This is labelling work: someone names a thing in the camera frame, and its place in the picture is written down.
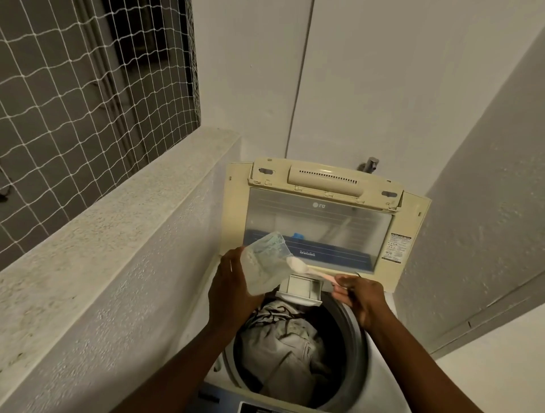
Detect person's right hand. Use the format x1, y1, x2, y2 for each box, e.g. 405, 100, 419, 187
331, 274, 391, 332

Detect person's left forearm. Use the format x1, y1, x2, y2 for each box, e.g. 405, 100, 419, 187
112, 307, 265, 413

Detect grey clothes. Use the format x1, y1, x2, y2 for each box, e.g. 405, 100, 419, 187
236, 299, 337, 403

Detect cream washing machine lid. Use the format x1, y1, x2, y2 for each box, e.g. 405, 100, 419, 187
220, 158, 432, 294

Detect person's left hand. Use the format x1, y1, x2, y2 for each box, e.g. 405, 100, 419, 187
207, 246, 265, 336

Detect clear plastic detergent bag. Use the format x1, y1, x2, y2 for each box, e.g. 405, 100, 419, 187
239, 231, 294, 297

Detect white top-load washing machine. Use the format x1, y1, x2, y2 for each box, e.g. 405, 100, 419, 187
187, 255, 416, 413

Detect white safety net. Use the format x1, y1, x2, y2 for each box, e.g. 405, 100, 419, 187
0, 0, 202, 260

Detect person's right forearm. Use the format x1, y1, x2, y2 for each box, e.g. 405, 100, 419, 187
369, 307, 486, 413

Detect white detergent drawer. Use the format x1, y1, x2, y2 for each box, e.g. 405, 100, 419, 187
279, 274, 326, 307

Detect pink plastic spoon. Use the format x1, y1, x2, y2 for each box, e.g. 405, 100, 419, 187
286, 257, 341, 285

